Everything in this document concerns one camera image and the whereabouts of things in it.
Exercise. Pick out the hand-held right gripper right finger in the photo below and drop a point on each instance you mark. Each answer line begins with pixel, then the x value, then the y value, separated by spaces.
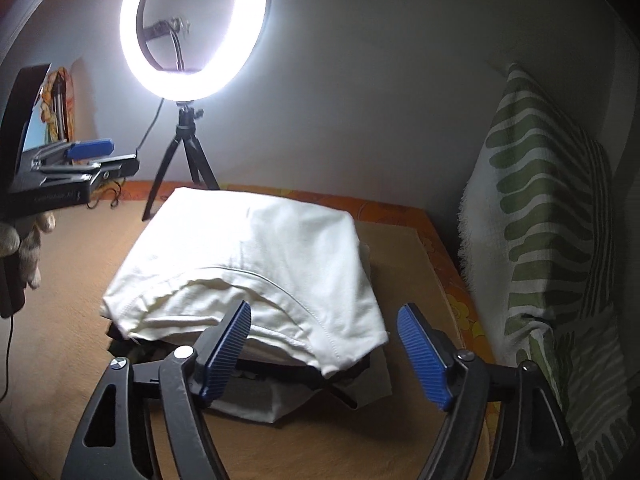
pixel 422 355

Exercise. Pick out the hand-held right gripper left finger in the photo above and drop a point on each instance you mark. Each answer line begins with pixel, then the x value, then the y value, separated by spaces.
pixel 225 355

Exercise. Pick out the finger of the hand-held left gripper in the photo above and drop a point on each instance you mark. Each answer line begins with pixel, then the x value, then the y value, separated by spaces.
pixel 90 149
pixel 117 169

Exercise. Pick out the white garment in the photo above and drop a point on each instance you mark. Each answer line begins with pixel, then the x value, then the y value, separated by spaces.
pixel 250 260

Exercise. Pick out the person's left hand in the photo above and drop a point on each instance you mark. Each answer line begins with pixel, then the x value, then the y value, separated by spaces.
pixel 30 255

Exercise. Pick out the black folded stand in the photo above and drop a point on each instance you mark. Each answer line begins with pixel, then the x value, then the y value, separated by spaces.
pixel 61 110

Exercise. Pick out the colourful printed cloth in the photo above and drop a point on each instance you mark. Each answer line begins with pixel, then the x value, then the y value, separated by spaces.
pixel 47 110

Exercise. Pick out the black tripod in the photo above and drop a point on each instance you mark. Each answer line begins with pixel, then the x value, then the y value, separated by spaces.
pixel 192 155

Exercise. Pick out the black gooseneck holder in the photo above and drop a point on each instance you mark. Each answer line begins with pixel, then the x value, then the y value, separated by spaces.
pixel 175 50

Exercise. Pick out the green patterned pillow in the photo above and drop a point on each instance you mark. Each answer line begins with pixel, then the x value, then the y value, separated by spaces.
pixel 540 210

